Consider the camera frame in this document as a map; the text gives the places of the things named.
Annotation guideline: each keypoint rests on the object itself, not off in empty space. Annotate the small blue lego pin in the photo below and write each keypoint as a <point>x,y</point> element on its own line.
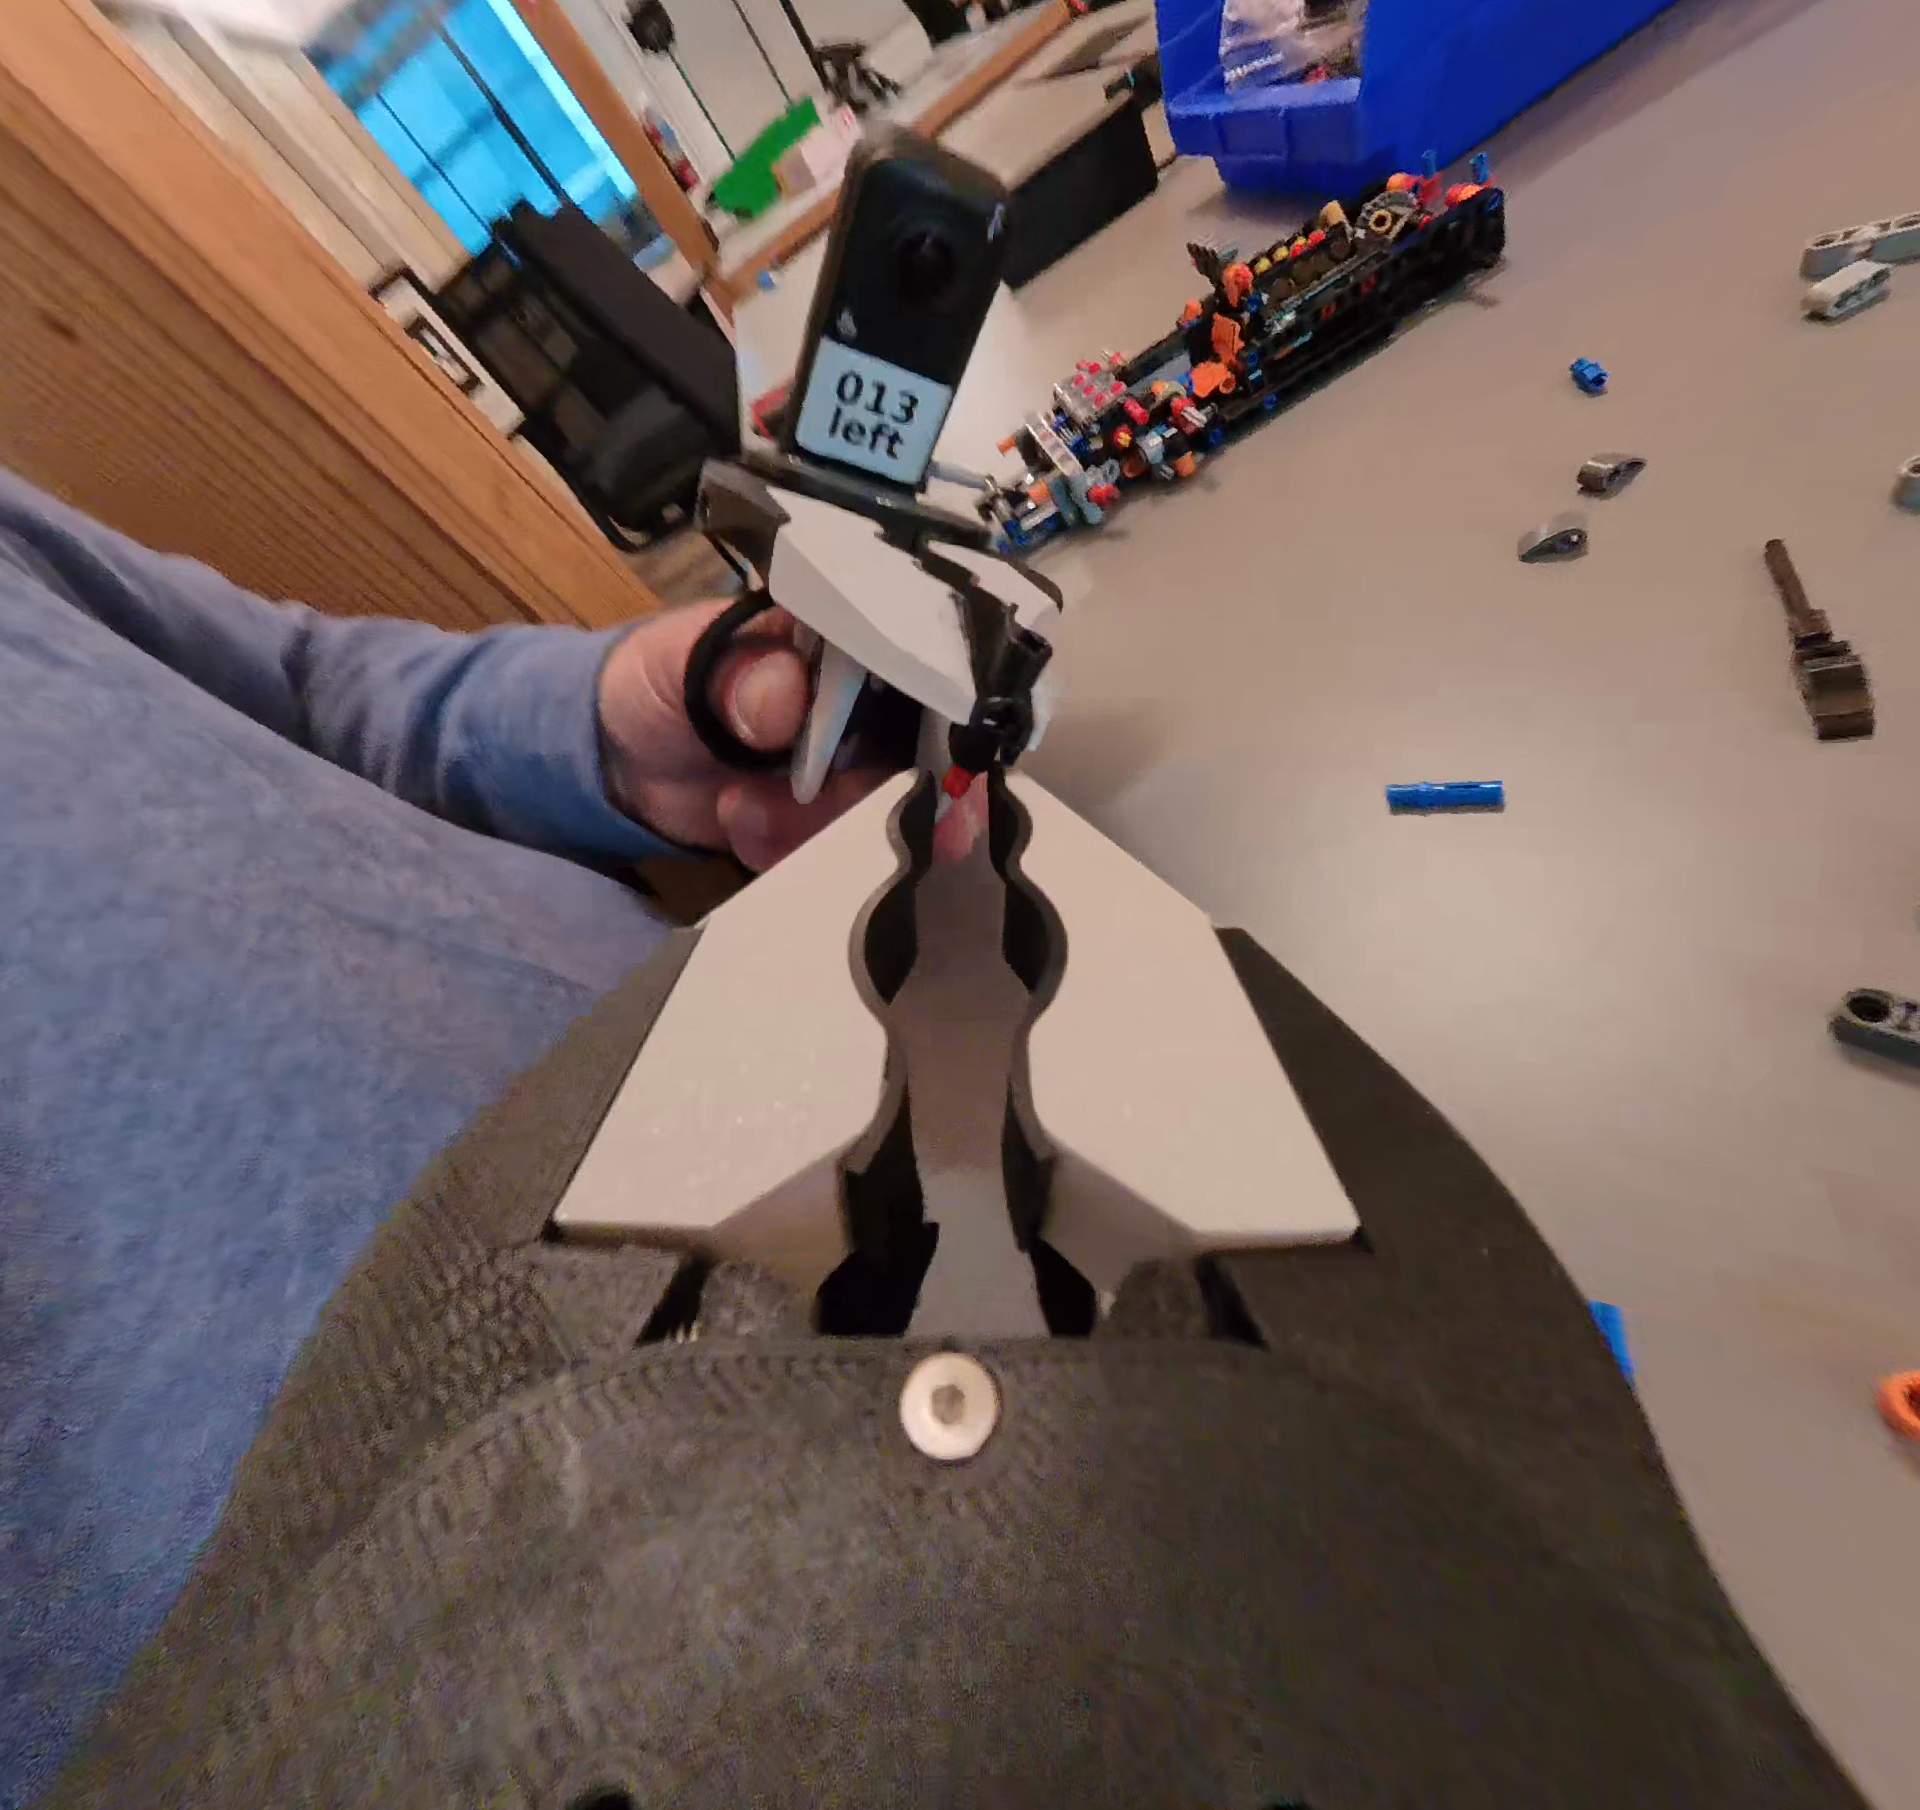
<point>1589,375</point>

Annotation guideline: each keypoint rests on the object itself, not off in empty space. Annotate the person's left forearm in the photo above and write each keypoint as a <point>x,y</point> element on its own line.
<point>376,671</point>

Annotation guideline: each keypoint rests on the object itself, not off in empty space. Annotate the long grey lego beam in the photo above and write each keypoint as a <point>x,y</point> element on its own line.
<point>1869,246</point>

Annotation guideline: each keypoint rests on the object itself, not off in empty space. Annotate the black lego technic chassis model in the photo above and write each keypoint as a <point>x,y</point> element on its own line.
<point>1320,280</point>

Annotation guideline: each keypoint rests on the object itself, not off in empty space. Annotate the wooden slatted partition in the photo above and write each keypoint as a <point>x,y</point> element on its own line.
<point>225,341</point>

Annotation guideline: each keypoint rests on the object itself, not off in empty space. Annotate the dark grey two-hole lego connector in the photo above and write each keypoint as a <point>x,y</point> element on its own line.
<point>1875,1026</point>

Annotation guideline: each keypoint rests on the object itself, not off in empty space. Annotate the long blue lego pin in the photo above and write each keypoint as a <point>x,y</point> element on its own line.
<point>1441,798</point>

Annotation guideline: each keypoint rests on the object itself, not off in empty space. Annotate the small light grey lego connector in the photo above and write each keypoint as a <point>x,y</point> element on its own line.
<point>1847,292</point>

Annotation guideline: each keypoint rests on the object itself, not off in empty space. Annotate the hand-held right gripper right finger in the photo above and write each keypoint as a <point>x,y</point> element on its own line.
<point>1185,1074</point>

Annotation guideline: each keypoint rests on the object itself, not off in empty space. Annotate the orange lego connector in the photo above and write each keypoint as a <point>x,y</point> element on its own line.
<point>1901,1402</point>

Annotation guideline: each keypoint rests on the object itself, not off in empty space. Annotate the green background object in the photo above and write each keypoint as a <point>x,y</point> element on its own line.
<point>765,162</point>

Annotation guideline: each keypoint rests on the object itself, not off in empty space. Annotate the black office chairs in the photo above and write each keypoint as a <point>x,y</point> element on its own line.
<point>602,369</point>

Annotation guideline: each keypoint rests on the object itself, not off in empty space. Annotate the blue plastic parts bin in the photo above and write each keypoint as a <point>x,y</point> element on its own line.
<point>1424,69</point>

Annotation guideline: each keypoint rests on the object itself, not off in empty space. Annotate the person's left hand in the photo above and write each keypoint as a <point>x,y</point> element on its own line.
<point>654,730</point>

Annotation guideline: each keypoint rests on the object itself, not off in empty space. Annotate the black lego axle piece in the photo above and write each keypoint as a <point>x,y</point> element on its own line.
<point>1831,685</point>

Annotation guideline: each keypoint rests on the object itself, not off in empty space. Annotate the grey curved lego piece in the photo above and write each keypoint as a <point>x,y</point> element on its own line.
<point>1554,541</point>
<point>1612,472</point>

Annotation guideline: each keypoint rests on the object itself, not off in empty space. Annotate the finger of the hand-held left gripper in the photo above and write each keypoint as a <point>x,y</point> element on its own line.
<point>869,603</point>
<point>1045,730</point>

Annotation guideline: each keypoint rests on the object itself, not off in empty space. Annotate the black lego connector red pins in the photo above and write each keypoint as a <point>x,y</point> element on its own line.
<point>1021,657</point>

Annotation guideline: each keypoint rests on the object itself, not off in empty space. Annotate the blue lego piece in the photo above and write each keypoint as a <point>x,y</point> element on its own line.
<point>1612,1338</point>

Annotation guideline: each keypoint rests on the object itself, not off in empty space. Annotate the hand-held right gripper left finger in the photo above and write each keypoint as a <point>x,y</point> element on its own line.
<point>735,1074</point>

